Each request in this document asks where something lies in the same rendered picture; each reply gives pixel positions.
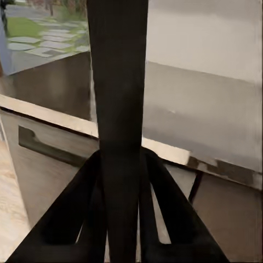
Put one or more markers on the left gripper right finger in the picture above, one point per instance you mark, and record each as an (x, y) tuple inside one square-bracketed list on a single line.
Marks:
[(191, 242)]

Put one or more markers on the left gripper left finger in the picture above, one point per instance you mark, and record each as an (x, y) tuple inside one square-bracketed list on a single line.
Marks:
[(74, 228)]

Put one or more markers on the poster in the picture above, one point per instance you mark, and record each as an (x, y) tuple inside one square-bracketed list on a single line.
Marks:
[(118, 36)]

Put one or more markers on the fixed window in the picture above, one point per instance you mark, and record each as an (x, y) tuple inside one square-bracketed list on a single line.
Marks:
[(36, 32)]

